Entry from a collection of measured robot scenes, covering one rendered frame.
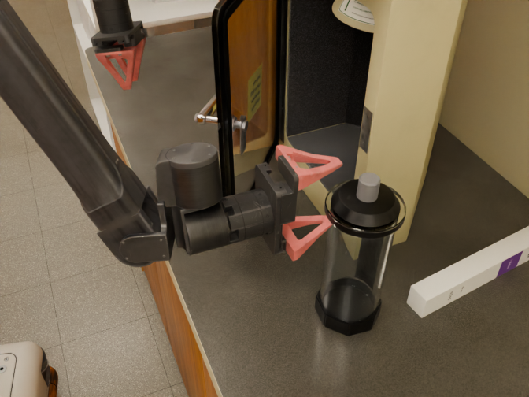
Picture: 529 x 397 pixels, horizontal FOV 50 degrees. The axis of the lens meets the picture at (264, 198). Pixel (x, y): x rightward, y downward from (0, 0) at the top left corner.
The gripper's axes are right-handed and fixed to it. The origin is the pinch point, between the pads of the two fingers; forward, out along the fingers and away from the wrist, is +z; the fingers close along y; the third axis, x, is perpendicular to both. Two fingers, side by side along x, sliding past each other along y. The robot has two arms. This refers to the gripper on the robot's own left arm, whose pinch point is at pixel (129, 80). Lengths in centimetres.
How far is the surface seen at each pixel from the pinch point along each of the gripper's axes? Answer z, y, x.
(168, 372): 110, 34, 22
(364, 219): 10, -35, -38
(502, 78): 12, 16, -71
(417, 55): -6, -20, -47
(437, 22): -10, -20, -49
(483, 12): 0, 23, -68
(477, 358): 36, -35, -54
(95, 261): 97, 81, 59
